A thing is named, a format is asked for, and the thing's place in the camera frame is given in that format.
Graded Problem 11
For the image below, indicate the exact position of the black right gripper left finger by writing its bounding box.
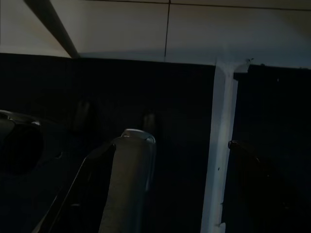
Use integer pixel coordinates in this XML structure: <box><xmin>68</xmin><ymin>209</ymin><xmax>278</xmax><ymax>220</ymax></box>
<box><xmin>38</xmin><ymin>144</ymin><xmax>116</xmax><ymax>233</ymax></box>

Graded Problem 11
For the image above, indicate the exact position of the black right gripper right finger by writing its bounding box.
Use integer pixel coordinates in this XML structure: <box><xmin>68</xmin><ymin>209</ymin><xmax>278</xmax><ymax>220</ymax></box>
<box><xmin>229</xmin><ymin>140</ymin><xmax>311</xmax><ymax>233</ymax></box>

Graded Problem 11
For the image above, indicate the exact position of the white floor tape strip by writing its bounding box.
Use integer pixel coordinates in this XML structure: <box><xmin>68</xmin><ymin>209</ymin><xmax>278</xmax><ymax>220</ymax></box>
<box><xmin>200</xmin><ymin>58</ymin><xmax>255</xmax><ymax>233</ymax></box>

